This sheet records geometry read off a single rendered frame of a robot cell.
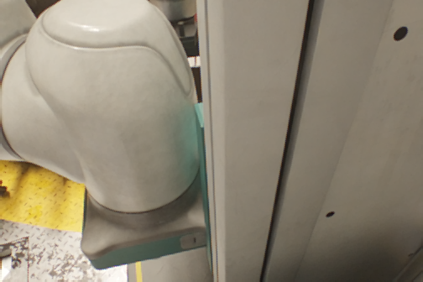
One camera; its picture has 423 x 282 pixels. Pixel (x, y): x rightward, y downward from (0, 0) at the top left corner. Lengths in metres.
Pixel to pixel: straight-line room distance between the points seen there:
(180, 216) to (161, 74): 0.20
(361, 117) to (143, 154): 0.20
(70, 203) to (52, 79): 1.18
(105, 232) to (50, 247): 0.95
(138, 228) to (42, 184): 1.17
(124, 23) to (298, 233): 0.23
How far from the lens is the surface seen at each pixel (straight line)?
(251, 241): 0.28
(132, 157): 0.32
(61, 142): 0.33
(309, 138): 0.20
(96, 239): 0.44
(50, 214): 1.46
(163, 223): 0.42
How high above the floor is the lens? 1.11
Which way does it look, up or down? 41 degrees down
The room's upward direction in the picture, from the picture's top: 2 degrees counter-clockwise
